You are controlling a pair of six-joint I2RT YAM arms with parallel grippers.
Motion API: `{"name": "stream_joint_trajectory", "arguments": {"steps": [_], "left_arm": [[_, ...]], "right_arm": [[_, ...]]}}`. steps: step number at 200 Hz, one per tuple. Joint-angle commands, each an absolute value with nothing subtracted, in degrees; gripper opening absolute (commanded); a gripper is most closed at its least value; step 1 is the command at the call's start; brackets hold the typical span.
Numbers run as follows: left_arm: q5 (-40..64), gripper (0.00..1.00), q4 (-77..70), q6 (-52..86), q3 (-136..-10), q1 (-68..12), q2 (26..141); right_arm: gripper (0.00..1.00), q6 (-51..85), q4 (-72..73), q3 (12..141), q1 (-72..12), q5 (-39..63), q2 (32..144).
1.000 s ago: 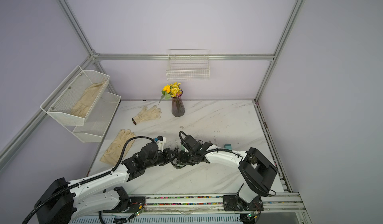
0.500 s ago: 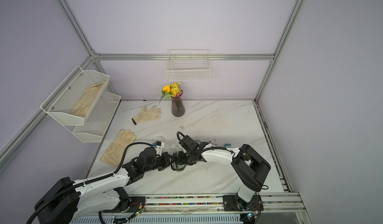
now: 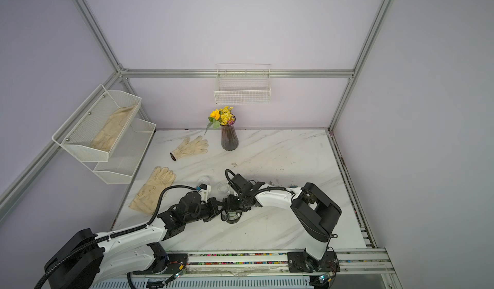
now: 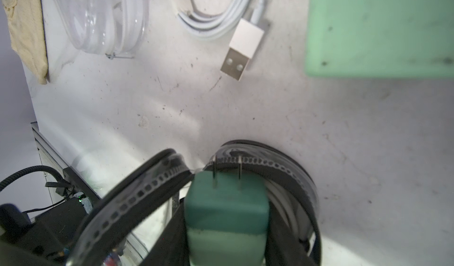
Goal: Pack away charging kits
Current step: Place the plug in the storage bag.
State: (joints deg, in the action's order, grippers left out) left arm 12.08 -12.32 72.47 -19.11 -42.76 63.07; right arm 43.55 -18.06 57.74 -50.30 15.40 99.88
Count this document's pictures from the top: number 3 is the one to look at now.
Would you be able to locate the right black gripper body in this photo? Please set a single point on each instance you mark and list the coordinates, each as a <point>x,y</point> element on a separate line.
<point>238,202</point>

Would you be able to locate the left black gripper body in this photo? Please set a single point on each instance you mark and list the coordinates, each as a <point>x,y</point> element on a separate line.
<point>206,212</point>

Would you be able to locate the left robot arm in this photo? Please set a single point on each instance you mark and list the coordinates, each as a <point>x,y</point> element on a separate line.
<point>89,258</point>

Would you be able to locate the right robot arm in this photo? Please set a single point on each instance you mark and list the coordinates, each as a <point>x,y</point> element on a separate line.
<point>317,213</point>

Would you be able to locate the clear round case left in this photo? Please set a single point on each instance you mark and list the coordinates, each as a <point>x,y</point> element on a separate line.
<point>204,182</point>

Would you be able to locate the beige leather glove table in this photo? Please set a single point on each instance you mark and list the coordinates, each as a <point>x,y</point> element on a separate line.
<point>146,199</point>

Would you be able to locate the dark ribbed vase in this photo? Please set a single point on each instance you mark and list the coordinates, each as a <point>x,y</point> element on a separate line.
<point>229,139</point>

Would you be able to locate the white fabric glove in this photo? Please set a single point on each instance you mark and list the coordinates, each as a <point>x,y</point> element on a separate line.
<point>189,148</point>

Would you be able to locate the yellow flower bouquet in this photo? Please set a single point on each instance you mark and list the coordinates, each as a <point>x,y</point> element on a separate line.
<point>221,118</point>

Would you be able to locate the lower white mesh basket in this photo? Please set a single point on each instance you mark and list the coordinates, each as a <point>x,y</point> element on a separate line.
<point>127,156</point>

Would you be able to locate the white mesh basket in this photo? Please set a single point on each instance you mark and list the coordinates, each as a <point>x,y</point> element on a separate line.
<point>79,134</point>
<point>127,156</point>

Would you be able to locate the beige glove in basket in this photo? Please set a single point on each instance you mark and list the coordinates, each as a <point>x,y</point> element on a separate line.
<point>107,137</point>

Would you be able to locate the upper white mesh basket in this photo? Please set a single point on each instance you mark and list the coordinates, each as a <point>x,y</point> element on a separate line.
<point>79,134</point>

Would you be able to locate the white wire wall basket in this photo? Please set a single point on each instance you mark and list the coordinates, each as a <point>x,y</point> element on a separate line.
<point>242,84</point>

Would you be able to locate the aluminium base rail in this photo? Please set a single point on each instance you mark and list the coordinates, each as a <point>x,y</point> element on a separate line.
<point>239,264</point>

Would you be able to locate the aluminium cage frame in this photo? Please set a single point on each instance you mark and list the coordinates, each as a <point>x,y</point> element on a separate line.
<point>11,198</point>

